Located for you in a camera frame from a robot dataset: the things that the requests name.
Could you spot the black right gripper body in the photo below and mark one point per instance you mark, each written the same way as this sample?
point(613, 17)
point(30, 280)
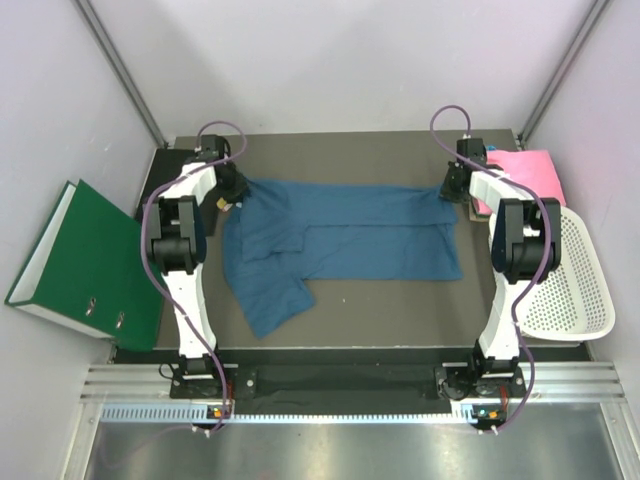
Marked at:
point(450, 192)

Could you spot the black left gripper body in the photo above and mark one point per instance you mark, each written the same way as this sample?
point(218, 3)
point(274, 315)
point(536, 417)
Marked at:
point(233, 185)

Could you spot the blue t shirt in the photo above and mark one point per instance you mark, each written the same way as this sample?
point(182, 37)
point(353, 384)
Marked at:
point(287, 233)

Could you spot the white perforated plastic basket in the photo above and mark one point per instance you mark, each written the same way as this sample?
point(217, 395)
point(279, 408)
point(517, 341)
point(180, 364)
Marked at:
point(573, 304)

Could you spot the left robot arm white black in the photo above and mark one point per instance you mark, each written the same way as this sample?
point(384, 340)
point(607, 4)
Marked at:
point(174, 239)

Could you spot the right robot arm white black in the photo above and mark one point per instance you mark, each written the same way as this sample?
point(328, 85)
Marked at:
point(525, 247)

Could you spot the pink folded t shirt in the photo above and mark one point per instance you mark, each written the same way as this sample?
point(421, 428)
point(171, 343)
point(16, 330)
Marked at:
point(532, 168)

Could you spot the green ring binder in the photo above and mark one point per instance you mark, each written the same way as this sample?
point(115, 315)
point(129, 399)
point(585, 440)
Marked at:
point(85, 272)

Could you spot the right aluminium corner post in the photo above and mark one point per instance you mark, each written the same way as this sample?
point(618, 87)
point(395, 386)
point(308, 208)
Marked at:
point(577, 42)

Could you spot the aluminium corner post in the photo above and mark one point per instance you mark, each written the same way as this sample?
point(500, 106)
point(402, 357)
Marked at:
point(105, 43)
point(577, 42)

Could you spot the left aluminium corner post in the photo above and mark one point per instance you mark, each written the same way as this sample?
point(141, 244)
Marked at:
point(105, 43)

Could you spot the grey slotted cable duct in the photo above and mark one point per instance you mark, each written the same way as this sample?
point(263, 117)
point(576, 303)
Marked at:
point(204, 414)

